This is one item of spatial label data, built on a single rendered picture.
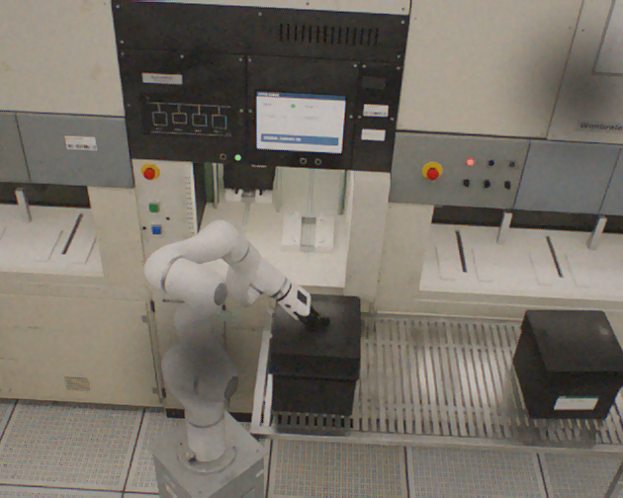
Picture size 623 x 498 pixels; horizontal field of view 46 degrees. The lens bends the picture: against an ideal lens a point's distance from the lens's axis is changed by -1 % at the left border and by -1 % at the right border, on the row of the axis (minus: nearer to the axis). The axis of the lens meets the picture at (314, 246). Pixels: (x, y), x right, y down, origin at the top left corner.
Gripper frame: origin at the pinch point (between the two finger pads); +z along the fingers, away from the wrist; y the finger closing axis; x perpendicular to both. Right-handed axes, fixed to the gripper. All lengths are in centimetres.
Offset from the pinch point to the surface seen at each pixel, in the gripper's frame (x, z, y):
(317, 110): -36, -41, 39
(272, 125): -21, -46, 39
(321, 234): 12, 13, 67
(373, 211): -26.0, -0.9, 34.1
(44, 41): 11, -114, 38
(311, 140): -27, -34, 39
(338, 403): 11.4, 25.1, -13.8
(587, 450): -43, 88, -22
